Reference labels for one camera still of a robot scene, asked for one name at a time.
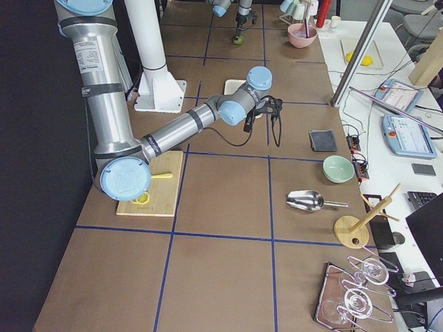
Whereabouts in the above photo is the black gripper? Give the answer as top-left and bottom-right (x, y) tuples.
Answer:
(243, 105), (263, 132)
(235, 13), (247, 40)

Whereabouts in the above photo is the green lime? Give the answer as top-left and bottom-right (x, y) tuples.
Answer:
(232, 35), (244, 46)

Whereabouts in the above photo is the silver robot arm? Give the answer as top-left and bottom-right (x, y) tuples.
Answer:
(55, 1), (272, 201)
(206, 0), (257, 45)

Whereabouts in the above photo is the cream plastic tray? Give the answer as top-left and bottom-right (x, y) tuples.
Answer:
(224, 79), (264, 120)

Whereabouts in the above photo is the side cream tray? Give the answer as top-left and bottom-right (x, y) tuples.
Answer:
(340, 38), (384, 69)

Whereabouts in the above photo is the black tray with glasses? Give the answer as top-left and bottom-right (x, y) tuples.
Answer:
(313, 255), (398, 331)

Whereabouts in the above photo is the cup rack with cups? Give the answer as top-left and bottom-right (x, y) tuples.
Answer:
(279, 0), (318, 25)

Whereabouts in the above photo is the pink bowl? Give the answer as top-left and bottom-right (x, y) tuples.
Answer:
(287, 24), (317, 48)

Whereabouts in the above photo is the metal straw in bowl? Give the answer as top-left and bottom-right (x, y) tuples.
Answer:
(304, 17), (310, 39)

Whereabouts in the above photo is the grey folded cloth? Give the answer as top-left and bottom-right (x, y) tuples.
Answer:
(309, 129), (338, 152)

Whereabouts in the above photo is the red bottle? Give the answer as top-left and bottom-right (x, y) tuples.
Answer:
(316, 0), (332, 28)

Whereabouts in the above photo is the yellow plastic knife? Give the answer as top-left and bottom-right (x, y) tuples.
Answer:
(150, 172), (173, 179)

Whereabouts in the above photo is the metal scoop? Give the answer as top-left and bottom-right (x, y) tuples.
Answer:
(286, 190), (349, 212)

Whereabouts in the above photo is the green bowl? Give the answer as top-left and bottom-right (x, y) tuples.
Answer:
(323, 156), (354, 183)

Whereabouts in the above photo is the bamboo cutting board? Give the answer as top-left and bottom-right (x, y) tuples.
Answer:
(116, 151), (183, 216)

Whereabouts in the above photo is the lemon slice right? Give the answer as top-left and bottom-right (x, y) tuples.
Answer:
(131, 191), (150, 205)

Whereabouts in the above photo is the spare yellow lemon one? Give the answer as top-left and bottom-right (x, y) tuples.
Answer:
(361, 55), (373, 66)

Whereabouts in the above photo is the wooden mug tree stand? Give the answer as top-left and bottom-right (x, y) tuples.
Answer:
(334, 183), (401, 249)

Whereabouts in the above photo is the teach pendant near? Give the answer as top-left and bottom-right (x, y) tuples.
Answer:
(381, 115), (437, 159)

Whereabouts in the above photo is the teach pendant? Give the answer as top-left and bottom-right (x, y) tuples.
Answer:
(381, 115), (437, 159)
(374, 79), (424, 113)

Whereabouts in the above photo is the teach pendant far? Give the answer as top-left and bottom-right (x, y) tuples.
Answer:
(374, 79), (424, 113)

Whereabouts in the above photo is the black keyboard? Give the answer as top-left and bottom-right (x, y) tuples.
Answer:
(407, 191), (437, 210)

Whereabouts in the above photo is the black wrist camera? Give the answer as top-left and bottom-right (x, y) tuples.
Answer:
(260, 95), (283, 120)
(246, 12), (257, 25)

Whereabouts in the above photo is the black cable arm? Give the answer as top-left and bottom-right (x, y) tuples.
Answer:
(206, 100), (283, 147)

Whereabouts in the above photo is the white pedestal column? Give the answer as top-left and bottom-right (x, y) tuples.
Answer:
(125, 0), (187, 113)

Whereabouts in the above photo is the aluminium frame post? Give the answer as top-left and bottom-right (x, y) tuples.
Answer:
(330, 0), (392, 108)

